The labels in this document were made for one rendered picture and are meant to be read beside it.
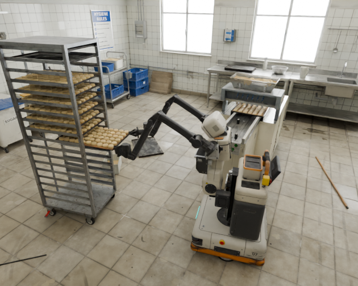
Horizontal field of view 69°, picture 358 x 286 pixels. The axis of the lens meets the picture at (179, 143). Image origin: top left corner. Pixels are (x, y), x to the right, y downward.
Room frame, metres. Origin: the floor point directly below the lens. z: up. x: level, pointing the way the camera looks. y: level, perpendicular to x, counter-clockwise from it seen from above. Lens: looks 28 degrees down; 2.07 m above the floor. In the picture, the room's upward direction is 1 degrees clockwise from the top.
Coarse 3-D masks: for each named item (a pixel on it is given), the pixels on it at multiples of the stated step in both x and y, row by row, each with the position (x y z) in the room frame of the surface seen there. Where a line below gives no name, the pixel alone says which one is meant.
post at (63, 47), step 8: (64, 48) 2.01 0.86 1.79; (64, 56) 2.02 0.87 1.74; (64, 64) 2.02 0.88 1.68; (72, 80) 2.04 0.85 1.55; (72, 88) 2.02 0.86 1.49; (72, 96) 2.01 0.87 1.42; (72, 104) 2.02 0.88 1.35; (80, 128) 2.03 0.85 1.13; (80, 136) 2.01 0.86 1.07; (80, 144) 2.02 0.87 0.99; (88, 176) 2.02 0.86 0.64; (88, 184) 2.02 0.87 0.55; (88, 192) 2.02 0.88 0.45; (96, 216) 2.03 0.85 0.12
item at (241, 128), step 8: (232, 120) 2.97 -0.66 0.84; (240, 120) 2.98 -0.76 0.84; (248, 120) 2.98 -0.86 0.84; (232, 128) 2.73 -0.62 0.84; (240, 128) 2.74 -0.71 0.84; (248, 128) 2.74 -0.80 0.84; (256, 128) 2.83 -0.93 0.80; (232, 136) 2.52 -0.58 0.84; (240, 136) 2.53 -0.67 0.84; (256, 136) 2.93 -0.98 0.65; (248, 144) 2.51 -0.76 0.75; (240, 152) 2.37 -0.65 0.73; (248, 152) 2.58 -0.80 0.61; (232, 160) 2.41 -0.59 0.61; (224, 168) 2.44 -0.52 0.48; (232, 168) 2.40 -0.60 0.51; (224, 176) 2.44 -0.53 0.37; (224, 184) 2.43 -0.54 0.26
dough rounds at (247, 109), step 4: (240, 104) 3.34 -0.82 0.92; (244, 104) 3.35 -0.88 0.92; (248, 104) 3.35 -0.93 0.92; (236, 108) 3.18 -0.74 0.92; (240, 108) 3.18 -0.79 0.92; (244, 108) 3.24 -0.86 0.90; (248, 108) 3.19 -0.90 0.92; (252, 108) 3.19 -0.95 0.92; (256, 108) 3.19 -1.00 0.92; (260, 108) 3.22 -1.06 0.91; (264, 108) 3.20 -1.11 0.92; (244, 112) 3.06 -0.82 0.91; (248, 112) 3.05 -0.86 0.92; (252, 112) 3.09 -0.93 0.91; (256, 112) 3.05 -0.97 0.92; (260, 112) 3.05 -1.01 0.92; (264, 112) 3.10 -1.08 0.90
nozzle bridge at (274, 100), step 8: (224, 88) 3.21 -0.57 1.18; (232, 88) 3.22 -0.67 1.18; (224, 96) 3.20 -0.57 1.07; (232, 96) 3.23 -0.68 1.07; (240, 96) 3.18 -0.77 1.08; (248, 96) 3.14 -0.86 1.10; (256, 96) 3.09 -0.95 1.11; (264, 96) 3.05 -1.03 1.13; (272, 96) 2.93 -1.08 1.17; (280, 96) 2.89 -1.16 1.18; (224, 104) 3.29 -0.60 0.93; (256, 104) 3.04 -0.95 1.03; (264, 104) 3.00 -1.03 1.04; (272, 104) 2.99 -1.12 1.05; (280, 104) 2.98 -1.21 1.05
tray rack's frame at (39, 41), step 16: (0, 48) 2.18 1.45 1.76; (16, 112) 2.17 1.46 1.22; (32, 160) 2.18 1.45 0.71; (64, 160) 2.61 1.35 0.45; (64, 192) 2.38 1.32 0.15; (80, 192) 2.39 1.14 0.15; (96, 192) 2.39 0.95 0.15; (112, 192) 2.39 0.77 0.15; (48, 208) 2.14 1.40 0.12; (64, 208) 2.11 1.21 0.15; (80, 208) 2.12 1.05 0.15; (96, 208) 2.12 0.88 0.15
